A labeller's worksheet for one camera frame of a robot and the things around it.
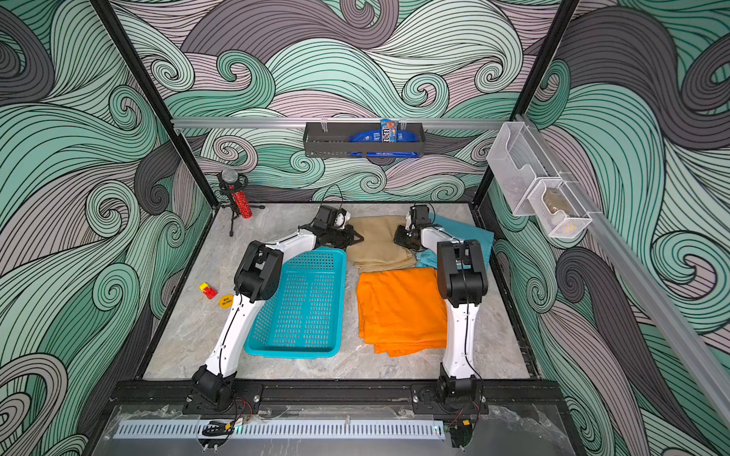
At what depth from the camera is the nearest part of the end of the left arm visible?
892 millimetres

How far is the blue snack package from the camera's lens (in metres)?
0.91

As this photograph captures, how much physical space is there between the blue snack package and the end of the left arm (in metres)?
0.21
